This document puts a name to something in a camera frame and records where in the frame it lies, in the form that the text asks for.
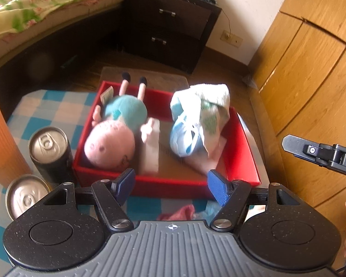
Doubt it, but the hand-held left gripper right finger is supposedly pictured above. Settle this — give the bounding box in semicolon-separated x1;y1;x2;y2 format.
207;170;304;233

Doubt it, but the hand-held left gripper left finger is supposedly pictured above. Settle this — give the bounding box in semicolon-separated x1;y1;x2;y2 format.
42;168;136;233

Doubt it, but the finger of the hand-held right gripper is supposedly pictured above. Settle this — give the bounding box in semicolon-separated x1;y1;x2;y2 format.
282;134;341;168

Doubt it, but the red cardboard box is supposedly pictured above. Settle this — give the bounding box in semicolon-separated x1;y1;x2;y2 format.
72;81;261;199

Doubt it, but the pink pig plush toy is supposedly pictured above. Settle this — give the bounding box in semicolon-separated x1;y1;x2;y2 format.
84;72;156;170

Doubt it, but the light blue white cloth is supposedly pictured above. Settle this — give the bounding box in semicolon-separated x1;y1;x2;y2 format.
170;89;209;158

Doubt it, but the white green-print towel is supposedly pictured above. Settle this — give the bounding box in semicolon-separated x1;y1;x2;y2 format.
187;84;230;154

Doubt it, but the pink red cloth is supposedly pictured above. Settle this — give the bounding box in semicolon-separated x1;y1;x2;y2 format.
157;204;195;221

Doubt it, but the black beverage can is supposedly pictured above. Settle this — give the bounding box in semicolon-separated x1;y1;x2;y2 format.
5;174;54;221
28;127;75;184

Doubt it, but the light wooden wardrobe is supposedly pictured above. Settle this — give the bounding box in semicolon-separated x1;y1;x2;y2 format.
248;0;346;205

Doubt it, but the blue white checkered tablecloth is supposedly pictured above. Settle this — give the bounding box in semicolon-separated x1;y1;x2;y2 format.
0;89;228;266

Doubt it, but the orange ribbed cylinder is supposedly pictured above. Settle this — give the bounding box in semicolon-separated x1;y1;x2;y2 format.
0;81;32;186

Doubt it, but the bed with floral blanket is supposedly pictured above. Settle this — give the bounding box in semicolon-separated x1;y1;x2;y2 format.
0;0;128;116

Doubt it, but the dark nightstand drawer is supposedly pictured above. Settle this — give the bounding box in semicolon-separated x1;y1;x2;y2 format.
141;26;204;63
150;0;213;40

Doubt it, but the dark wooden nightstand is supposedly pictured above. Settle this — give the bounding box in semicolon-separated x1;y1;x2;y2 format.
122;0;222;74

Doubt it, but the mattress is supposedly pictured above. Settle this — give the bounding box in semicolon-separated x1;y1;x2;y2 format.
0;0;124;64

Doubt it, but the floral quilt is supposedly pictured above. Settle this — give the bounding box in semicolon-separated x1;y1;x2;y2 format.
0;0;127;40

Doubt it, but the beige wall outlet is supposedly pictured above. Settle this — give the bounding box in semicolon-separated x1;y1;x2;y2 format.
221;30;244;47

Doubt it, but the thin charger cable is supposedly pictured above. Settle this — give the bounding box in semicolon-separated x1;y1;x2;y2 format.
221;9;232;37

